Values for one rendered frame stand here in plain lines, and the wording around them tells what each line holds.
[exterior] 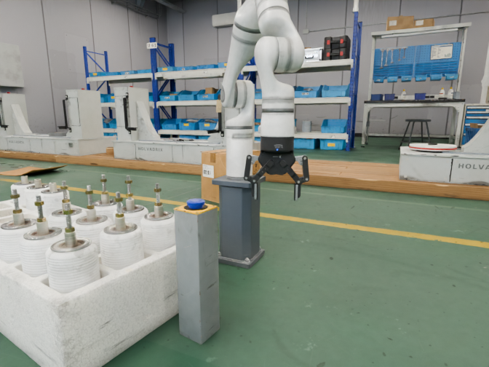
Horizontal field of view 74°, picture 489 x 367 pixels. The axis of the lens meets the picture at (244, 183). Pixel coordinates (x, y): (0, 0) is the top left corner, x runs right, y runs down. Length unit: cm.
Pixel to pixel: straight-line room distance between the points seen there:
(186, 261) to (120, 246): 15
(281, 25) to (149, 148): 265
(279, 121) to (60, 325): 57
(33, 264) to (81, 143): 325
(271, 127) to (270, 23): 22
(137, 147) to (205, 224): 272
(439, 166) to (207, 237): 199
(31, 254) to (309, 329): 66
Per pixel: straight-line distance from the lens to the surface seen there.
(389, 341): 90
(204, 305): 79
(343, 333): 89
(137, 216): 94
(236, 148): 108
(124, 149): 351
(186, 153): 302
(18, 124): 517
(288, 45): 72
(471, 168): 252
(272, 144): 70
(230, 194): 109
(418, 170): 249
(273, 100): 70
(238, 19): 98
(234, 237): 113
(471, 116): 590
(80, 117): 405
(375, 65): 649
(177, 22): 1121
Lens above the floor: 51
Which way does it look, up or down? 12 degrees down
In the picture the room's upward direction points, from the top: straight up
